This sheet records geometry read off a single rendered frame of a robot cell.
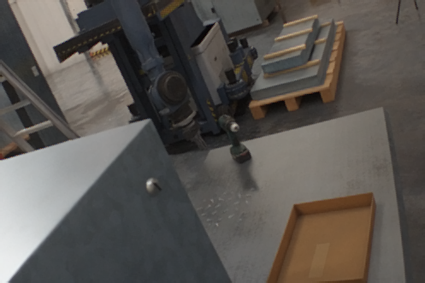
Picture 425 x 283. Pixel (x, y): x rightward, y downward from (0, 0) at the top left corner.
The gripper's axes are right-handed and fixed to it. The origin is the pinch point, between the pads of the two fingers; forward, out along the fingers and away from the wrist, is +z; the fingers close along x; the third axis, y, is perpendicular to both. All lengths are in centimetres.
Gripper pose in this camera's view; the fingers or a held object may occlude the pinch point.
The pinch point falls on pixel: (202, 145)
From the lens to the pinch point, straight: 257.3
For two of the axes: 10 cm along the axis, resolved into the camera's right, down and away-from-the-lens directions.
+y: 8.2, -3.9, -4.3
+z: 5.3, 8.0, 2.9
